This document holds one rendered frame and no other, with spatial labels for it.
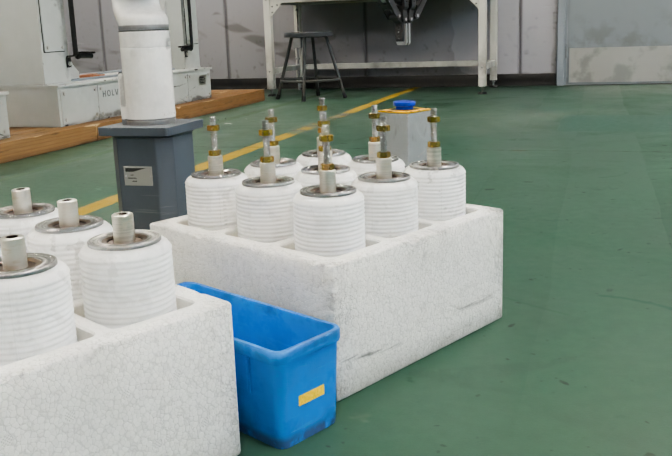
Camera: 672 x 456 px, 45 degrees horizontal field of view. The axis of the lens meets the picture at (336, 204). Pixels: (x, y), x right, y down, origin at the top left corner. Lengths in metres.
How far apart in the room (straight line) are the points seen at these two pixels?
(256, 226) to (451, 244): 0.28
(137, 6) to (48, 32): 2.30
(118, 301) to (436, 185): 0.55
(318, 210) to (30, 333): 0.40
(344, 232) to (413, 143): 0.46
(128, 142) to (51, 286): 0.77
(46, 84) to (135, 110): 2.29
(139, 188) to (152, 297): 0.70
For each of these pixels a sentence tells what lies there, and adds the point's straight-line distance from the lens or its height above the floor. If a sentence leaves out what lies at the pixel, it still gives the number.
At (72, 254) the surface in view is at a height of 0.23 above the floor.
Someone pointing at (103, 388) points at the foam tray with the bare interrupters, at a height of 0.14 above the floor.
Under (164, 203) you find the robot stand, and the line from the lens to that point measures 1.53.
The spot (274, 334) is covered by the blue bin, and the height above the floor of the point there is 0.08.
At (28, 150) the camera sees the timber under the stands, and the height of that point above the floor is 0.03.
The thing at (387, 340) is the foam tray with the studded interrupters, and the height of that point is 0.05.
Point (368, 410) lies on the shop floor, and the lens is 1.03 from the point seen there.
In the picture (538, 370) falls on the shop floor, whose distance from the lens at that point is 1.15.
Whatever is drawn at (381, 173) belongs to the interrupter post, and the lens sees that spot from 1.14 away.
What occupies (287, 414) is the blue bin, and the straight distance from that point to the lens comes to 0.93.
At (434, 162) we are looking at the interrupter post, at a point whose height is 0.26.
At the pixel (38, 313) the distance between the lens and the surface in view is 0.79.
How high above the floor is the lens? 0.46
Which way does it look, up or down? 12 degrees down
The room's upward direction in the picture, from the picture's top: 2 degrees counter-clockwise
